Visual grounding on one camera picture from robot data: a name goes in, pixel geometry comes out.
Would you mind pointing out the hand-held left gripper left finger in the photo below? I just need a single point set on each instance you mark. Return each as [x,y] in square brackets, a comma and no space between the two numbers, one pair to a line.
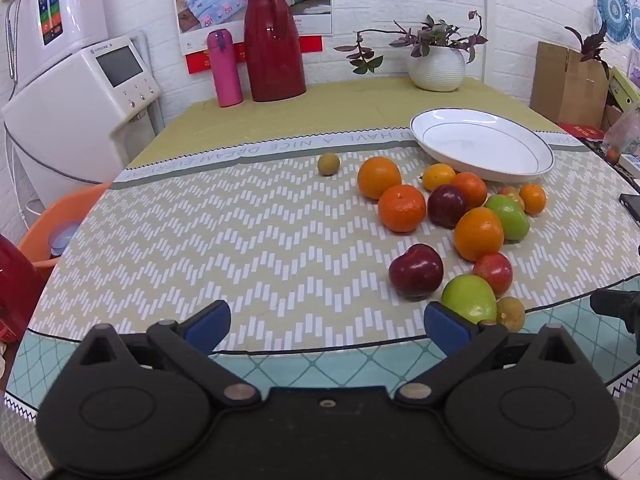
[210,324]

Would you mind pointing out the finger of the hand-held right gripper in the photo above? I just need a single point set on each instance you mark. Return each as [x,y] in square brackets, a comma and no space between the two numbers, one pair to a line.
[617,304]

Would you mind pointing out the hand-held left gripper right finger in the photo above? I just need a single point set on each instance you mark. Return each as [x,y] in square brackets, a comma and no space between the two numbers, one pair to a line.
[444,327]

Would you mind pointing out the green lime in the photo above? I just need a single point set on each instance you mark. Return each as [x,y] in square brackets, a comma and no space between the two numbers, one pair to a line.
[511,219]
[467,297]

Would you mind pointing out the dark red plum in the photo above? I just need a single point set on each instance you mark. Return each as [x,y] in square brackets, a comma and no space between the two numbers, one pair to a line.
[416,271]
[446,206]

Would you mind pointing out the red apple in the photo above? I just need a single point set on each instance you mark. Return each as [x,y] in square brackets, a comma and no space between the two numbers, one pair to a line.
[494,272]

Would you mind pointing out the bumpy tangerine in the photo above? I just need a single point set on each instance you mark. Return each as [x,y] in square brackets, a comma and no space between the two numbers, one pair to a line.
[401,208]

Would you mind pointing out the small orange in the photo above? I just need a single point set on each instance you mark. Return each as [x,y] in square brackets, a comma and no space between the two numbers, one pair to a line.
[437,175]
[533,198]

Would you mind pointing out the white plate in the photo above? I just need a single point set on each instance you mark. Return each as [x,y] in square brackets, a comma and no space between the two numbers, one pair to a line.
[480,140]

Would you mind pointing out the chevron patterned tablecloth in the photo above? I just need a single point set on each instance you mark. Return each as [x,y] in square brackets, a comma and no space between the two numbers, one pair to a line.
[225,240]

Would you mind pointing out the black phone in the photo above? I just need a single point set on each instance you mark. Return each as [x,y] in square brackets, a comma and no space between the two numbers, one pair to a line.
[631,206]

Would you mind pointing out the small red-orange peach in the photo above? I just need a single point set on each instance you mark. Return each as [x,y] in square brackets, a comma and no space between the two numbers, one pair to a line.
[510,191]

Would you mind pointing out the pale blue cup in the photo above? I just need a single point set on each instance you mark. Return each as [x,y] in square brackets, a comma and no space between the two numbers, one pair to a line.
[64,240]

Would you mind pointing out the clear plastic bag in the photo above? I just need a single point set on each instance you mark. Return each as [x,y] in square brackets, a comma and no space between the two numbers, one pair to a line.
[622,135]

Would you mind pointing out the red envelope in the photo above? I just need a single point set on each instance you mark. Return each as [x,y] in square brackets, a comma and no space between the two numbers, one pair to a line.
[580,131]

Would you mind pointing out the orange plastic basin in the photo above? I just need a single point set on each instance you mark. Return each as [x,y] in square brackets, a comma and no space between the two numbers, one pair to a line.
[55,210]

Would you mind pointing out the red plastic container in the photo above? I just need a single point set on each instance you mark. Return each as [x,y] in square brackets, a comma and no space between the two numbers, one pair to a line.
[12,285]

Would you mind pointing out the green white box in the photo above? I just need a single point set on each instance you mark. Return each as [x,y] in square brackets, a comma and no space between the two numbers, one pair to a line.
[625,87]

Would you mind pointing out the cardboard box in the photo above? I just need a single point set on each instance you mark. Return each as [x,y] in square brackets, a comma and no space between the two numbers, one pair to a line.
[565,85]

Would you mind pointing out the white dispenser with screen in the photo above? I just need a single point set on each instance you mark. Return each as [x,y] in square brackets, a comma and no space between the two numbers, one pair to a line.
[75,125]

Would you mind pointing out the yellow-green quilted cloth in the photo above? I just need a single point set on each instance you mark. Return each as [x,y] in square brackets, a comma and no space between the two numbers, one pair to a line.
[350,105]

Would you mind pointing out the pink bottle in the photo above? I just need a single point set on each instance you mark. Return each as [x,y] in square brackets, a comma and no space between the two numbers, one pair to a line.
[225,70]

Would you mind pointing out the white ribbed plant pot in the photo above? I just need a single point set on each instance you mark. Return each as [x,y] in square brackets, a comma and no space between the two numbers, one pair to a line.
[436,70]

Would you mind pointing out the dark purple plant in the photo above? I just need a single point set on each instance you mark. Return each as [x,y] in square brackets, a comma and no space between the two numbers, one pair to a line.
[594,45]

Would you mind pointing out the red paper strip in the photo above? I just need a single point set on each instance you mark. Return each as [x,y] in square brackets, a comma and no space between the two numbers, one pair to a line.
[200,62]

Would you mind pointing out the red thermos jug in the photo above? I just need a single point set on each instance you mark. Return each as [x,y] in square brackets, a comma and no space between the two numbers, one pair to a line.
[272,60]

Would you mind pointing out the trailing purple-green plant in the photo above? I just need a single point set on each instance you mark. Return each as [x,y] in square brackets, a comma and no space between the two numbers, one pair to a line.
[430,32]

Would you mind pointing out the blue patterned wall plate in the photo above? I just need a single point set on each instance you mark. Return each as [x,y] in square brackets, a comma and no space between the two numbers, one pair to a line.
[612,7]

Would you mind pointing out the white wall appliance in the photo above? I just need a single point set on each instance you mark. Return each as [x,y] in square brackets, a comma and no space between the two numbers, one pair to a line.
[75,5]

